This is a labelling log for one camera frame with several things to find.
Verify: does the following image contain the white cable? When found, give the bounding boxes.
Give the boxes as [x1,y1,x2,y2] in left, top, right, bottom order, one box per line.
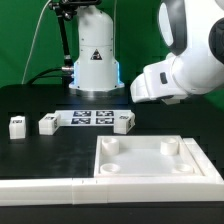
[21,0,54,85]

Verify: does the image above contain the white square tabletop part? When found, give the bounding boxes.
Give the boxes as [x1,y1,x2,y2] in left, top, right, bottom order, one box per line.
[94,136,203,178]

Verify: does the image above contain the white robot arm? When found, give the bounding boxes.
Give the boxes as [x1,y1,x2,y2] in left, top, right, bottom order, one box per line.
[69,0,224,103]

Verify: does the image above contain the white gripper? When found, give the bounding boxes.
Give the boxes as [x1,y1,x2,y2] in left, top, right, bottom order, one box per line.
[130,55,187,103]

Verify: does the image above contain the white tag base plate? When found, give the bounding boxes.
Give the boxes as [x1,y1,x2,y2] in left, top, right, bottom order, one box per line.
[55,110,131,126]

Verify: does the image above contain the black cables at base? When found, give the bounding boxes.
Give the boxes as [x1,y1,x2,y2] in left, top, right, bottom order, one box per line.
[26,65,75,86]

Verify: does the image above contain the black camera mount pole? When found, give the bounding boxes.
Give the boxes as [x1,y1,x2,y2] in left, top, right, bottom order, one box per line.
[48,0,102,66]

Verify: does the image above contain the white L-shaped fence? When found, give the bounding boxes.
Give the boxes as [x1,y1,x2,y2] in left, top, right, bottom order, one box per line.
[0,137,224,206]

